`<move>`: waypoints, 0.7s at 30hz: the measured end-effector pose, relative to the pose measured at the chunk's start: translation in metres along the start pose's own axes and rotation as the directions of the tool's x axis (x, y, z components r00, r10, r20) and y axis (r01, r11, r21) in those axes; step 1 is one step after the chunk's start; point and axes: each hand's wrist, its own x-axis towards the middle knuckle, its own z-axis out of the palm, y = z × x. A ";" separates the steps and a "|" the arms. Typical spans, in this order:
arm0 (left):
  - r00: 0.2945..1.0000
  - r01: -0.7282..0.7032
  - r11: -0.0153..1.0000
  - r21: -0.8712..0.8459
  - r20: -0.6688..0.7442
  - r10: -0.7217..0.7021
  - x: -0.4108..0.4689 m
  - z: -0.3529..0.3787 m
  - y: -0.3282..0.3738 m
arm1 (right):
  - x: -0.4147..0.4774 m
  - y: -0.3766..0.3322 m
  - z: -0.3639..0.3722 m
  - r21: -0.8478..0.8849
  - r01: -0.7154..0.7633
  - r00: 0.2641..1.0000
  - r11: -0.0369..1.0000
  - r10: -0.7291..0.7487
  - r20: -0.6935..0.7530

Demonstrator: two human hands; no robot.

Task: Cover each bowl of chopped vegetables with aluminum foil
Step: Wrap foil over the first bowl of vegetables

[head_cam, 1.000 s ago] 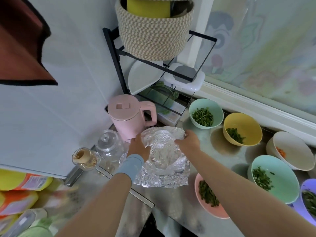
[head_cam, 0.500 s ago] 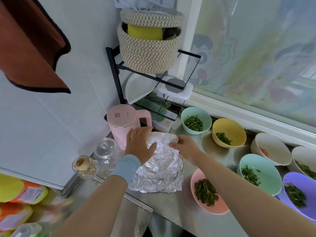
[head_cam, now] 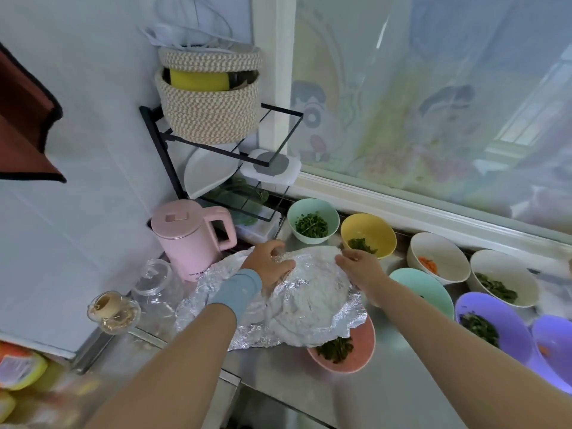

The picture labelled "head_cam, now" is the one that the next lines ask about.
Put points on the clear plastic box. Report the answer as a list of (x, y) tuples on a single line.
[(259, 229)]

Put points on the purple bowl carrot pieces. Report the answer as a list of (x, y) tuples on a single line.
[(554, 348)]

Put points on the pink electric kettle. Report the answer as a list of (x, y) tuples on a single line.
[(183, 236)]

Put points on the mint green bowl green beans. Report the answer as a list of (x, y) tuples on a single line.
[(313, 226)]

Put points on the person's right hand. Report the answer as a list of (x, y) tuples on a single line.
[(364, 266)]

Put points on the light blue wristband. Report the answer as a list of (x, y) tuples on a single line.
[(235, 295)]

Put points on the yellow orange packet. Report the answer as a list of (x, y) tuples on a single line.
[(20, 366)]

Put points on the clear glass jar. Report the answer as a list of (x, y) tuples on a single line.
[(156, 286)]

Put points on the pink bowl with greens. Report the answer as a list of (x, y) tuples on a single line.
[(357, 348)]

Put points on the window with cartoon film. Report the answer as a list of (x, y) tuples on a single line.
[(429, 102)]

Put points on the person's left hand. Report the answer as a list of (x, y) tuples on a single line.
[(266, 266)]

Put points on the black metal rack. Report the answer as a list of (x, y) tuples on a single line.
[(159, 143)]

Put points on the person's left forearm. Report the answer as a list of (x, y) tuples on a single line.
[(170, 371)]

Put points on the purple bowl chopped greens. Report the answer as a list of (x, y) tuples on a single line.
[(500, 317)]

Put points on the white bowl carrot pieces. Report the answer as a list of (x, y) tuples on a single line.
[(442, 254)]

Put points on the stainless steel countertop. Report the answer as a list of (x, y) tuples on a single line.
[(393, 388)]

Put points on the person's right forearm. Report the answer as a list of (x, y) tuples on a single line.
[(474, 371)]

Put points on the yellow bowl with greens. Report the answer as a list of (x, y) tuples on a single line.
[(368, 232)]

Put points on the mint green bowl chopped greens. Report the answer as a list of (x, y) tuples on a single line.
[(427, 283)]

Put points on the yellow item in basket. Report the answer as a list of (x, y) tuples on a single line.
[(198, 81)]

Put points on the foil-covered bowl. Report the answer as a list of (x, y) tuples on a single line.
[(313, 299)]

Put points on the white plate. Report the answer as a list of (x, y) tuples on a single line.
[(210, 172)]

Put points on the beige bowl with greens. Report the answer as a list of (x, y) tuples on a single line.
[(505, 277)]

